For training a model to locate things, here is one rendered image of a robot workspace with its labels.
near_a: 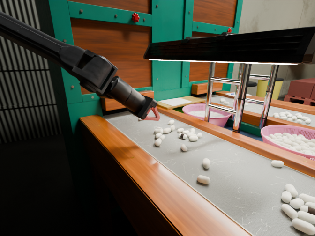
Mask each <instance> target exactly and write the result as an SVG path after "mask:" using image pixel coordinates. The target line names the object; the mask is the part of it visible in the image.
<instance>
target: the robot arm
mask: <svg viewBox="0 0 315 236"><path fill-rule="evenodd" d="M0 36H2V37H4V38H6V39H8V40H10V41H12V42H14V43H16V44H18V45H19V46H21V47H23V48H25V49H27V50H29V51H31V52H33V53H35V54H37V55H39V56H41V57H43V58H45V59H47V60H49V61H51V62H53V63H55V64H57V65H59V66H60V67H62V68H63V69H65V70H66V71H67V72H68V73H69V74H70V75H72V76H74V77H76V78H77V79H78V80H79V81H80V83H79V84H80V85H81V86H82V87H83V88H85V89H86V90H88V91H89V92H93V93H96V94H97V95H98V96H99V97H101V98H107V99H115V100H116V101H118V102H119V103H121V104H122V105H124V106H125V107H126V108H127V110H128V111H129V112H130V113H132V114H133V115H135V116H137V117H138V118H140V119H142V120H154V121H159V119H160V115H159V113H158V110H157V104H158V102H157V101H156V100H154V99H153V98H150V97H147V96H144V95H141V94H140V93H139V92H137V91H136V90H135V89H134V88H132V87H131V86H130V85H128V84H127V83H126V82H125V81H123V80H122V79H121V78H120V77H119V76H115V77H114V75H115V74H116V72H117V70H118V68H117V67H115V66H114V65H113V64H112V63H111V62H110V61H108V60H107V59H106V58H105V57H103V56H101V55H97V54H95V53H93V52H91V51H89V50H87V49H86V50H84V49H83V48H81V47H79V46H73V45H70V44H66V43H64V42H62V41H59V40H57V39H55V38H53V37H51V36H49V35H47V34H45V33H43V32H41V31H39V30H38V29H36V28H34V27H31V26H29V25H27V24H25V23H23V22H22V21H19V20H17V19H15V18H13V17H11V16H9V15H7V14H5V13H3V12H1V11H0ZM150 110H152V111H153V113H154V114H155V117H151V116H148V113H149V112H150Z"/></svg>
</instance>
